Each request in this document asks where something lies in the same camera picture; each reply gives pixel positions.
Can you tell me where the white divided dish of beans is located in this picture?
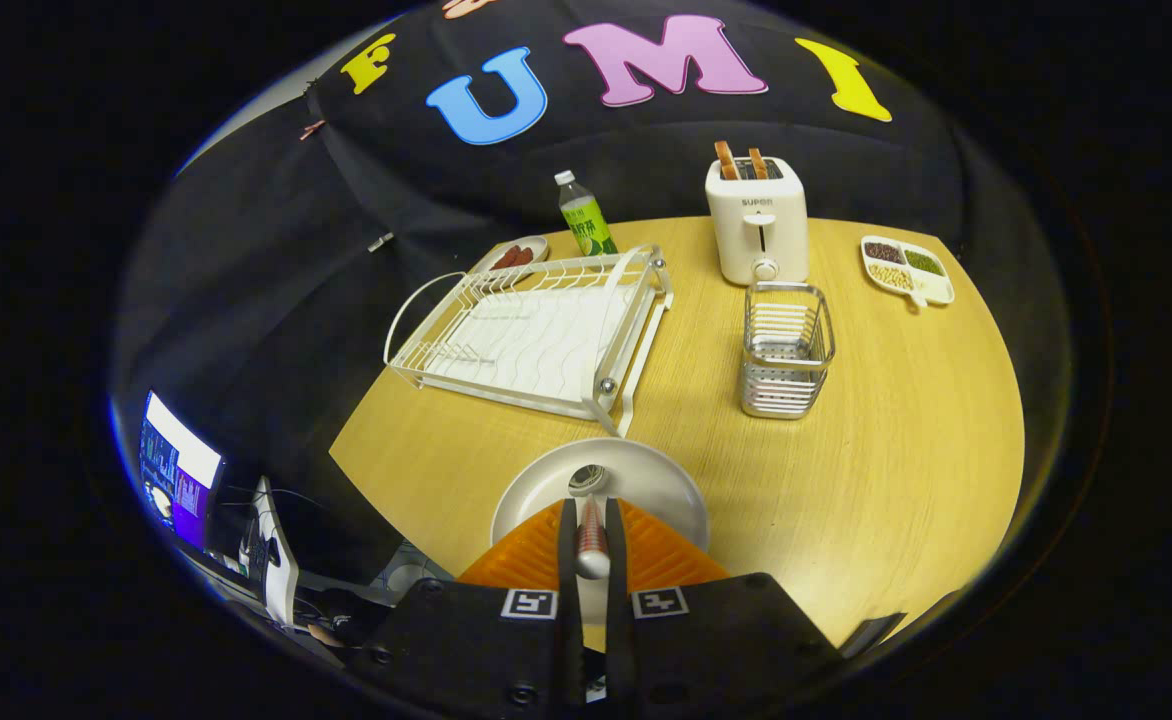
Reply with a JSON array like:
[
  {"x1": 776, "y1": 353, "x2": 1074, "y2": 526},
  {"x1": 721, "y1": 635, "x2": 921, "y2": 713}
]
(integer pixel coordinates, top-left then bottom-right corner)
[{"x1": 860, "y1": 235, "x2": 956, "y2": 311}]

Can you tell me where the green label drink bottle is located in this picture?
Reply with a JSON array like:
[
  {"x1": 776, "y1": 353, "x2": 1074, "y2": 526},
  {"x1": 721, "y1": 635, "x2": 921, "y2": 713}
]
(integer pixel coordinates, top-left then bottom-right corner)
[{"x1": 555, "y1": 170, "x2": 618, "y2": 257}]

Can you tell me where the small plate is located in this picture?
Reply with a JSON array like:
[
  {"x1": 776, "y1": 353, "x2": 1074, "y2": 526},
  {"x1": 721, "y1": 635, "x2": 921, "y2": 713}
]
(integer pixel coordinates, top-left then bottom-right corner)
[{"x1": 470, "y1": 235, "x2": 550, "y2": 276}]

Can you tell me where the black tape strip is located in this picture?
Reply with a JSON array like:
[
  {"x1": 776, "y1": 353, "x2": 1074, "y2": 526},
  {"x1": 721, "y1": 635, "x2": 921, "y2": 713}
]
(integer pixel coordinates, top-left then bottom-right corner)
[{"x1": 839, "y1": 612, "x2": 907, "y2": 659}]

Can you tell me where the white curved plastic object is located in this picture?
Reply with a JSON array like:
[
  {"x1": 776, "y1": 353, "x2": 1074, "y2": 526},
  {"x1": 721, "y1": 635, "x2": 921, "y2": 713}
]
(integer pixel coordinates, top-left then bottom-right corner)
[{"x1": 246, "y1": 477, "x2": 299, "y2": 626}]

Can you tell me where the white toaster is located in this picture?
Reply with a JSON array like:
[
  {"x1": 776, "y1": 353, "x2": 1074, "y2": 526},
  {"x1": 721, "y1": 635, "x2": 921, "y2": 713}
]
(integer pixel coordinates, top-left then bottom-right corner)
[{"x1": 704, "y1": 155, "x2": 810, "y2": 286}]

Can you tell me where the white wire dish rack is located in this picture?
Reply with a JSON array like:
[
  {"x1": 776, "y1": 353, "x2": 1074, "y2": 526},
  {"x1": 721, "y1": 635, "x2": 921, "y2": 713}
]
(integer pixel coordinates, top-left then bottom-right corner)
[{"x1": 384, "y1": 243, "x2": 674, "y2": 438}]

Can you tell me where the black backdrop cloth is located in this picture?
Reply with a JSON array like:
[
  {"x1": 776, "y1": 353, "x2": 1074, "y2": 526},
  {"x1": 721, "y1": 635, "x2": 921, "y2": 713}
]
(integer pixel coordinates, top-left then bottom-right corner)
[{"x1": 111, "y1": 0, "x2": 1072, "y2": 561}]

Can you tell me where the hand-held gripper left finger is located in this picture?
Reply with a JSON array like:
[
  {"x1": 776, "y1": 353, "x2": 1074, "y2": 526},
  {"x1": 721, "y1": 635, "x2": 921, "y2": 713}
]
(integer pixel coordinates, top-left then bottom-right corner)
[{"x1": 346, "y1": 497, "x2": 587, "y2": 716}]

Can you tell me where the computer monitor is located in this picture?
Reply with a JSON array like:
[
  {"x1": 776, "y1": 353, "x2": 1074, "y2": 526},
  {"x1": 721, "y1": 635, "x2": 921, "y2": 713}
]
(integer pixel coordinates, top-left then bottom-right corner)
[{"x1": 138, "y1": 390, "x2": 224, "y2": 551}]

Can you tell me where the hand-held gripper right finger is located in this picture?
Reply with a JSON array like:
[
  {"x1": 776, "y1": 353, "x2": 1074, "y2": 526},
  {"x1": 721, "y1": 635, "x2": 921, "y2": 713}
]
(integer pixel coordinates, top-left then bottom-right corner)
[{"x1": 603, "y1": 497, "x2": 844, "y2": 713}]

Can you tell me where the metal spoon with wooden handle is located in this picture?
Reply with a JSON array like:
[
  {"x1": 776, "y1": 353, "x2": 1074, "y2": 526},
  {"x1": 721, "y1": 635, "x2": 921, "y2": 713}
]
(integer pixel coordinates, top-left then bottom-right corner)
[{"x1": 567, "y1": 464, "x2": 612, "y2": 581}]

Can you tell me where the metal wire basket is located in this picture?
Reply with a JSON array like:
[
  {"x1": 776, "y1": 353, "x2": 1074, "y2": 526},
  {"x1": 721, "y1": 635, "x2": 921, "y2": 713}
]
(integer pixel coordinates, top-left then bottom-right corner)
[{"x1": 740, "y1": 281, "x2": 837, "y2": 420}]

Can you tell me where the white round plate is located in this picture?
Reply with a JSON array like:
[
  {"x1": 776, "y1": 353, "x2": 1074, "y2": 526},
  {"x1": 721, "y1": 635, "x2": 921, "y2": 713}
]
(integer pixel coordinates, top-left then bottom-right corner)
[{"x1": 490, "y1": 437, "x2": 711, "y2": 656}]

